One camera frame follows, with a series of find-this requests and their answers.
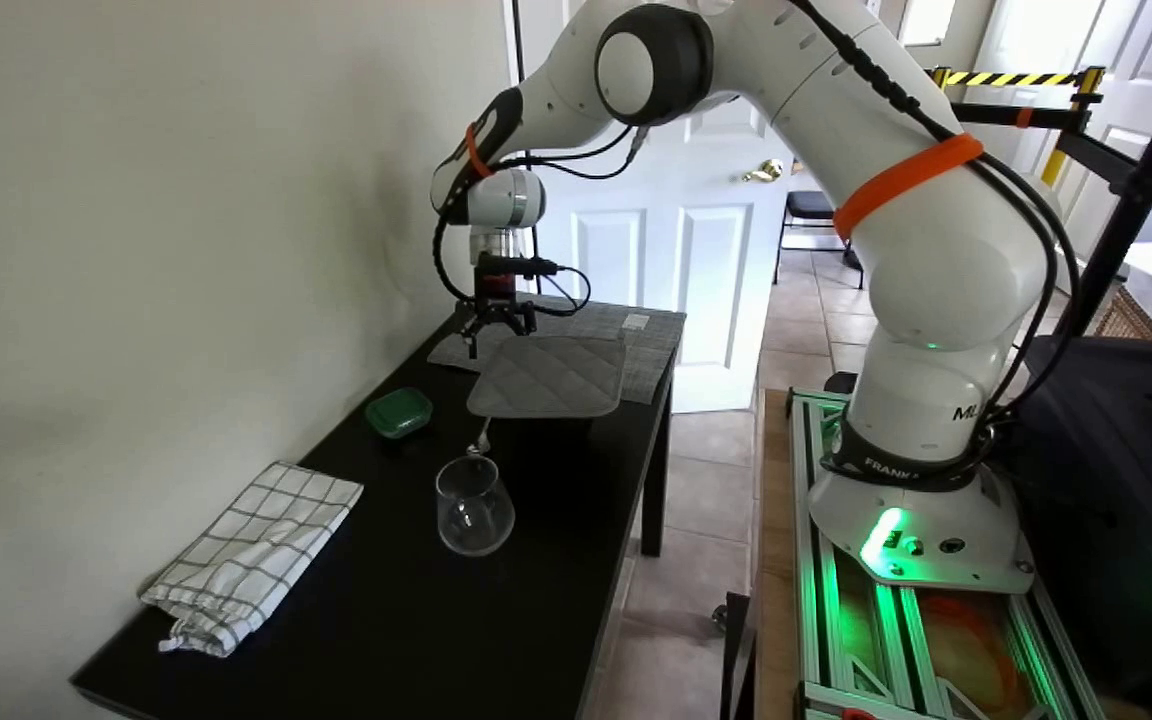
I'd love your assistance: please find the white panelled door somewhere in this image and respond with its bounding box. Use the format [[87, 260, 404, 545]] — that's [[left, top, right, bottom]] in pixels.
[[508, 0, 872, 415]]

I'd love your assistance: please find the dark chair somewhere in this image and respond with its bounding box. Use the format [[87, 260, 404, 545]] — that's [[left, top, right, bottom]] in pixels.
[[771, 183, 872, 294]]

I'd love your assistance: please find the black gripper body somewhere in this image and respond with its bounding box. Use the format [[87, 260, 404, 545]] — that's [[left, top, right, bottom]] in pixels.
[[469, 254, 536, 318]]

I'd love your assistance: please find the aluminium frame cart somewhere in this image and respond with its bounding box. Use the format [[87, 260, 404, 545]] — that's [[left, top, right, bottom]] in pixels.
[[787, 383, 1111, 720]]

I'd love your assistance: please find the black table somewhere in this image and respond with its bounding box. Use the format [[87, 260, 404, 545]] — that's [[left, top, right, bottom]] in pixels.
[[69, 294, 692, 720]]

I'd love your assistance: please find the wooden board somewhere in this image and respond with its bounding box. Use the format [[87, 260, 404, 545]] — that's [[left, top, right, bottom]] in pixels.
[[748, 383, 809, 720]]

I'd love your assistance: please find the black cable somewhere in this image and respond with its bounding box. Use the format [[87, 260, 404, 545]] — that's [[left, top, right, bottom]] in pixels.
[[427, 0, 1089, 445]]

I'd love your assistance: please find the narrow orange strap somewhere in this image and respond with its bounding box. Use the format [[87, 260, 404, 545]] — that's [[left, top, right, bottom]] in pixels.
[[455, 119, 498, 183]]

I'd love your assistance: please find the clear stemless glass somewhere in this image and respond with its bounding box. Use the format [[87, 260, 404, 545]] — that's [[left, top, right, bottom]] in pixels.
[[431, 454, 519, 562]]

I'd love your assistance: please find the small green container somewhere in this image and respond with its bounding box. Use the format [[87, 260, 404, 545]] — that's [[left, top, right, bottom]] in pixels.
[[358, 383, 440, 445]]

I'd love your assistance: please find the brass door handle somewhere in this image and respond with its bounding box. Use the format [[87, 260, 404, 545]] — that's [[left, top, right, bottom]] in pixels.
[[731, 158, 787, 188]]

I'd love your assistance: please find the yellow black striped bar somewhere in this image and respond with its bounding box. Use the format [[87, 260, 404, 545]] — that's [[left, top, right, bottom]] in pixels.
[[926, 61, 1111, 101]]

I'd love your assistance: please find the black case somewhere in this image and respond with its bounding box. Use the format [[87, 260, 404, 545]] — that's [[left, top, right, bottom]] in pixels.
[[1001, 334, 1152, 720]]

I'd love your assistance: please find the black stand pole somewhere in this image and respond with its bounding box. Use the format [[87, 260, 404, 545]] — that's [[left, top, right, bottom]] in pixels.
[[1053, 11, 1152, 349]]

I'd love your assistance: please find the white checked dish towel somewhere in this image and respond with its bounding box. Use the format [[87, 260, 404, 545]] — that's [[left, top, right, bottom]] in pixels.
[[137, 461, 366, 662]]

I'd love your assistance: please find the wide orange strap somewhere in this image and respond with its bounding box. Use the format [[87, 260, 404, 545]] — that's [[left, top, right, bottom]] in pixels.
[[833, 132, 987, 246]]

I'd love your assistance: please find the white closet door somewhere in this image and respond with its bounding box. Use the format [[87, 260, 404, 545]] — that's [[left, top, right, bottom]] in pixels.
[[972, 0, 1152, 254]]

